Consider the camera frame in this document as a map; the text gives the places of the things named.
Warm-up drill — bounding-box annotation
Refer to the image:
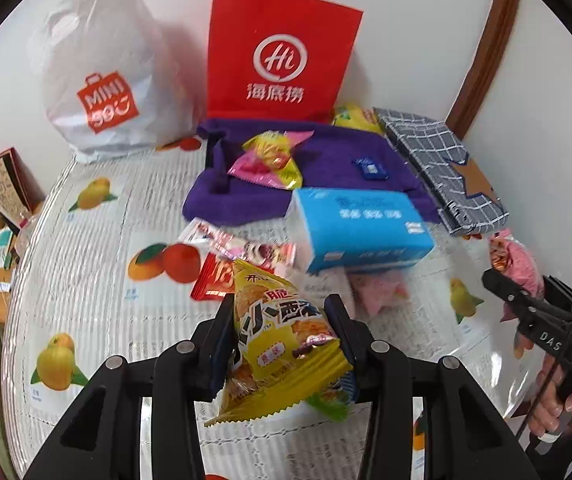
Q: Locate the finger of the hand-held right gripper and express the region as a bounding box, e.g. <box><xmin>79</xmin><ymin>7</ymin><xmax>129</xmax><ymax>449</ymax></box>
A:
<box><xmin>482</xmin><ymin>269</ymin><xmax>572</xmax><ymax>331</ymax></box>
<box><xmin>541</xmin><ymin>275</ymin><xmax>572</xmax><ymax>311</ymax></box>

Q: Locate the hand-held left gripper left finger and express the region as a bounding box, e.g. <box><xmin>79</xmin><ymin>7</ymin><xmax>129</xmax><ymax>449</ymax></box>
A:
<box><xmin>23</xmin><ymin>294</ymin><xmax>239</xmax><ymax>480</ymax></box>

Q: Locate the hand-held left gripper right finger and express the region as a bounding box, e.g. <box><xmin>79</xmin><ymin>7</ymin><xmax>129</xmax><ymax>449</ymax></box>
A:
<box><xmin>323</xmin><ymin>294</ymin><xmax>542</xmax><ymax>480</ymax></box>

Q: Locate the yellow snack packet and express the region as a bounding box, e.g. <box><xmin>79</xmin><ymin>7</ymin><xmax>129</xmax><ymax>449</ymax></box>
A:
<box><xmin>205</xmin><ymin>257</ymin><xmax>357</xmax><ymax>428</ymax></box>

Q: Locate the white red snack packet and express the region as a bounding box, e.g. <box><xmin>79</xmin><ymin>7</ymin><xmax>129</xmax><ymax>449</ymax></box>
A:
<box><xmin>180</xmin><ymin>217</ymin><xmax>297</xmax><ymax>268</ymax></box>

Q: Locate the purple felt bag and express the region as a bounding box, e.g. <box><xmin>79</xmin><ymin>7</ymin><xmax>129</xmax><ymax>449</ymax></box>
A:
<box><xmin>182</xmin><ymin>117</ymin><xmax>442</xmax><ymax>228</ymax></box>

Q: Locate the person's right forearm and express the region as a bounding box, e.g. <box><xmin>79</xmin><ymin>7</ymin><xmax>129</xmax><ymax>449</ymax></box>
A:
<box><xmin>528</xmin><ymin>427</ymin><xmax>572</xmax><ymax>480</ymax></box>

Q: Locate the person's right hand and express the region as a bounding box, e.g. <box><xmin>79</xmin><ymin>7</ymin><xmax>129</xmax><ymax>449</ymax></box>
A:
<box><xmin>513</xmin><ymin>330</ymin><xmax>572</xmax><ymax>441</ymax></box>

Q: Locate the pale pink snack packet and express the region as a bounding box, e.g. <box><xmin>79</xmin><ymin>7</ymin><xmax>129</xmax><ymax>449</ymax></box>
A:
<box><xmin>348</xmin><ymin>269</ymin><xmax>411</xmax><ymax>317</ymax></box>

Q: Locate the green snack packet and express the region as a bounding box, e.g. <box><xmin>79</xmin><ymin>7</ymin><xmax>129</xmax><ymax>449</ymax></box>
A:
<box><xmin>306</xmin><ymin>375</ymin><xmax>355</xmax><ymax>422</ymax></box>

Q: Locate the blue tissue pack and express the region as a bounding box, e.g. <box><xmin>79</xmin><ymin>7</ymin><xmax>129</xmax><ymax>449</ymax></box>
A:
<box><xmin>285</xmin><ymin>187</ymin><xmax>436</xmax><ymax>275</ymax></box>

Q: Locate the fruit print tablecloth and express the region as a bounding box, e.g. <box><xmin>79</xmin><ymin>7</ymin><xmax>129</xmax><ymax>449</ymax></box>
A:
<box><xmin>0</xmin><ymin>135</ymin><xmax>567</xmax><ymax>480</ymax></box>

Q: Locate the small blue packet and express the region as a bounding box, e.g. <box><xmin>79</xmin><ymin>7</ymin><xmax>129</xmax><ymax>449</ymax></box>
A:
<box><xmin>352</xmin><ymin>157</ymin><xmax>391</xmax><ymax>181</ymax></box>

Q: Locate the grey checked fabric box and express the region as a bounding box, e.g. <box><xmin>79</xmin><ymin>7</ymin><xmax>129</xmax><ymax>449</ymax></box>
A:
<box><xmin>372</xmin><ymin>106</ymin><xmax>510</xmax><ymax>236</ymax></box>

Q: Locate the pink yellow candy packet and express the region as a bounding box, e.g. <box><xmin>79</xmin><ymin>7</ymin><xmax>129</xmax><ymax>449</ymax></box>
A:
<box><xmin>228</xmin><ymin>130</ymin><xmax>315</xmax><ymax>192</ymax></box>

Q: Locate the yellow drink carton pack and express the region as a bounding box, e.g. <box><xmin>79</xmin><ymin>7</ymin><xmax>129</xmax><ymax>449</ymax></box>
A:
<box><xmin>333</xmin><ymin>103</ymin><xmax>385</xmax><ymax>135</ymax></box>

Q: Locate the teal white small box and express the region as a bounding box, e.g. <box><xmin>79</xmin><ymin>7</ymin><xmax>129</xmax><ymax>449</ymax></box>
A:
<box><xmin>0</xmin><ymin>227</ymin><xmax>17</xmax><ymax>270</ymax></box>

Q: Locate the patterned brown box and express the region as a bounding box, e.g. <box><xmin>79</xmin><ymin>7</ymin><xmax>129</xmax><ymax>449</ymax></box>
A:
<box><xmin>0</xmin><ymin>147</ymin><xmax>34</xmax><ymax>216</ymax></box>

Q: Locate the red paper bag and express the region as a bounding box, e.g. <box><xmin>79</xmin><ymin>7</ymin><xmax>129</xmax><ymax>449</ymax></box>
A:
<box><xmin>207</xmin><ymin>0</ymin><xmax>365</xmax><ymax>125</ymax></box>

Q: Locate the white plastic shopping bag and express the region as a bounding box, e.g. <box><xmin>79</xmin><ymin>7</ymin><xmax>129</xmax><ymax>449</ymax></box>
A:
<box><xmin>28</xmin><ymin>0</ymin><xmax>207</xmax><ymax>163</ymax></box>

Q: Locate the brown wooden door frame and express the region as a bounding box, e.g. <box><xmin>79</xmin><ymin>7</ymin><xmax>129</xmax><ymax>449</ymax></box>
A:
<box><xmin>445</xmin><ymin>0</ymin><xmax>523</xmax><ymax>138</ymax></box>

